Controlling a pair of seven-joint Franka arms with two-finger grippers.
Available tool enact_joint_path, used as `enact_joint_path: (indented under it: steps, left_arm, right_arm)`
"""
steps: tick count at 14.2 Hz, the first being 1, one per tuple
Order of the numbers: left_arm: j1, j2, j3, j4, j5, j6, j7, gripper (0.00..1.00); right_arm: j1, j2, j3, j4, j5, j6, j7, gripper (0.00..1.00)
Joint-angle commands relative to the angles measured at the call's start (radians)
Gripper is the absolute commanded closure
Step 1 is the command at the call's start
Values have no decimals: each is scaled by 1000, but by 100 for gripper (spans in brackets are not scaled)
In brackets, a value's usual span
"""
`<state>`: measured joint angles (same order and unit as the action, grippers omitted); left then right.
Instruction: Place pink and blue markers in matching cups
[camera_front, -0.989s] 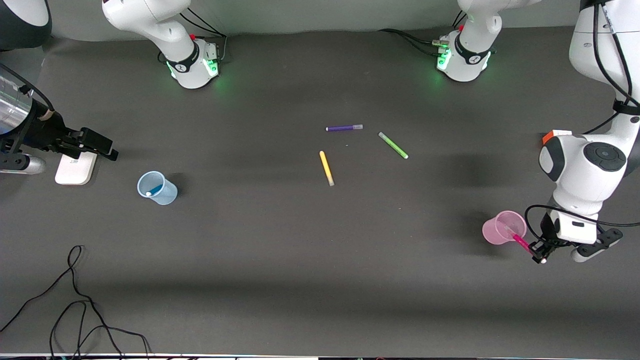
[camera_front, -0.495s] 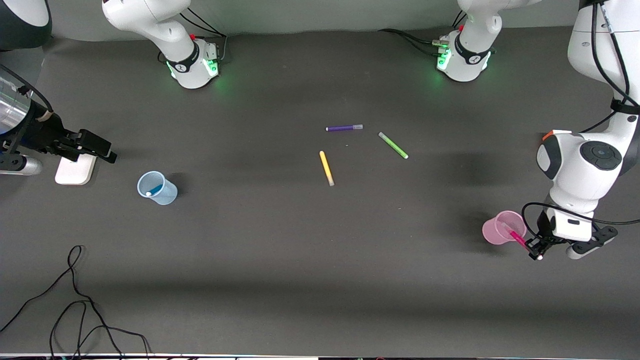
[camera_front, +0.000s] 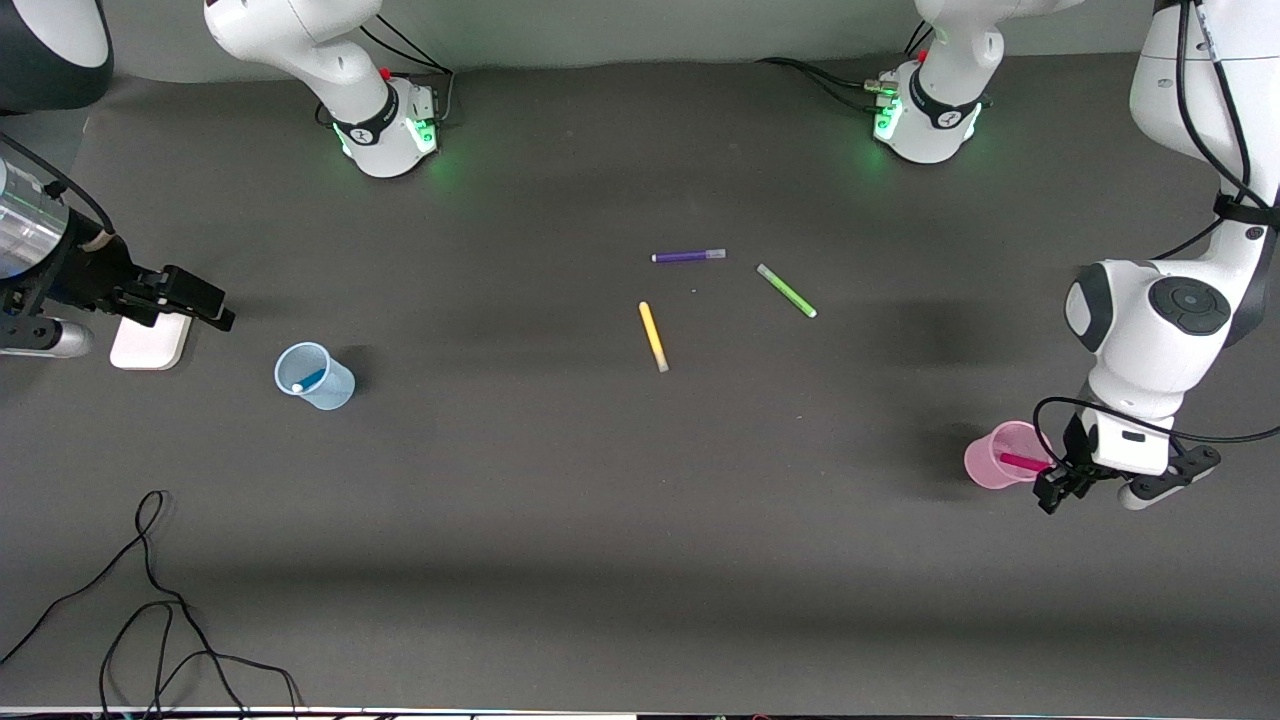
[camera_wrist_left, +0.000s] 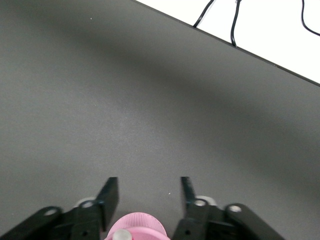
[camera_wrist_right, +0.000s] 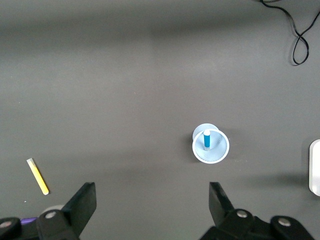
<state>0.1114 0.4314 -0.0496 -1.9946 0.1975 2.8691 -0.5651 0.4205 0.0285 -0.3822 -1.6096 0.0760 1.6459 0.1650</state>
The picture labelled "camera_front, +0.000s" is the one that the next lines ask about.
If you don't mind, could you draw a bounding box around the pink plastic cup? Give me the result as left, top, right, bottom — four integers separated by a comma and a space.
964, 421, 1057, 491

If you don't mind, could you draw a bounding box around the white rounded box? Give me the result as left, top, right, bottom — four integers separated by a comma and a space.
109, 312, 194, 371

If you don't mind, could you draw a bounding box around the light blue plastic cup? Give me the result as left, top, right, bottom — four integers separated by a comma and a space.
275, 342, 356, 411

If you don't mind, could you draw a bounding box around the green marker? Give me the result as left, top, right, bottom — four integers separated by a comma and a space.
757, 264, 818, 319

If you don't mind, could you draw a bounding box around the yellow marker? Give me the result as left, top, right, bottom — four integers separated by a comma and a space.
639, 301, 669, 374

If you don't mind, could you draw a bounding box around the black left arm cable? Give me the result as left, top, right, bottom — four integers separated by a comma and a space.
1033, 0, 1280, 471

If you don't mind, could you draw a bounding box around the loose black cable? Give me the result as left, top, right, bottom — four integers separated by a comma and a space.
0, 490, 301, 720

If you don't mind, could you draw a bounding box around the black right base cable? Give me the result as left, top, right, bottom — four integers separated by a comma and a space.
315, 15, 457, 129

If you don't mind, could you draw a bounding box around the black base cable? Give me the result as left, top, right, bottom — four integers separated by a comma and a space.
757, 20, 936, 113
315, 15, 457, 129

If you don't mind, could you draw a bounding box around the black left base cable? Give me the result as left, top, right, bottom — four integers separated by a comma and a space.
757, 20, 936, 113

